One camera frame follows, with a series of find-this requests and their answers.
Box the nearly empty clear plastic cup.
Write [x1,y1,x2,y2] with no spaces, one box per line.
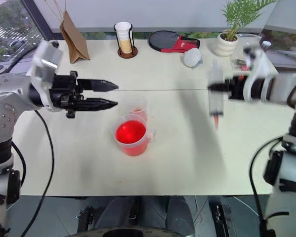
[122,97,149,124]

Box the black red paddle case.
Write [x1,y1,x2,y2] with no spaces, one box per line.
[148,30,201,53]

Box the white angled panel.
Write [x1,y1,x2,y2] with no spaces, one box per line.
[263,0,296,34]

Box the grey rounded leg shape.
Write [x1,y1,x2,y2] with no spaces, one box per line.
[165,195,196,234]
[95,196,136,229]

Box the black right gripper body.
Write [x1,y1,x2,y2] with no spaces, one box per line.
[226,75,249,101]

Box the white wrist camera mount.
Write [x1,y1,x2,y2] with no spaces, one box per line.
[26,40,63,86]
[242,46,272,104]

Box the white ribbed plant pot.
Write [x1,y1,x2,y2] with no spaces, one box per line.
[216,32,239,58]

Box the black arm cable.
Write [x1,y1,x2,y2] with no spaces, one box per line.
[249,136,285,237]
[11,142,27,197]
[21,110,55,237]

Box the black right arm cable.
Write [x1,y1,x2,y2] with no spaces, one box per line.
[249,136,285,237]

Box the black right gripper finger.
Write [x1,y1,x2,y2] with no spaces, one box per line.
[207,83,229,92]

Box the brown paper bag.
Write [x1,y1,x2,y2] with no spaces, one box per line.
[49,0,91,65]

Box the black metal bracket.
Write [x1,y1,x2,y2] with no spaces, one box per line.
[75,206,96,234]
[209,202,231,237]

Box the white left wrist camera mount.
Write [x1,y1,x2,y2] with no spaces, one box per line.
[26,40,63,86]

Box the clear plastic syringe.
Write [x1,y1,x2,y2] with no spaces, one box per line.
[208,59,225,131]

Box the plastic cup full red liquid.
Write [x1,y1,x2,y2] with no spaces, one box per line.
[110,114,157,158]

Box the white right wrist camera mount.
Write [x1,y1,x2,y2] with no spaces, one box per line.
[242,46,272,104]

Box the cup stack in black holder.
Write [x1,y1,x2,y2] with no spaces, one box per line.
[113,23,139,60]

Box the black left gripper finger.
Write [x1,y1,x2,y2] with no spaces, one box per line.
[76,79,119,93]
[75,98,118,112]

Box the black window frame bar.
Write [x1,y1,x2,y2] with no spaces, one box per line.
[21,0,53,42]

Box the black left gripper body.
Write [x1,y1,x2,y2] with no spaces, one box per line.
[48,71,86,119]

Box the stack of paper cups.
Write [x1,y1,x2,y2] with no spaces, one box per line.
[114,21,134,54]

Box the small black red item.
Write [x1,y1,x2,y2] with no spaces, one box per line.
[231,58,248,72]

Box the green palm plant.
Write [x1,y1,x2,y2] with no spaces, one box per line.
[220,0,280,41]

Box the crumpled white plastic wrap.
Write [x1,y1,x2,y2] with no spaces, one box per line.
[183,47,204,69]

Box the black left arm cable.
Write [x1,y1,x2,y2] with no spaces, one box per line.
[11,142,27,197]
[21,110,55,237]

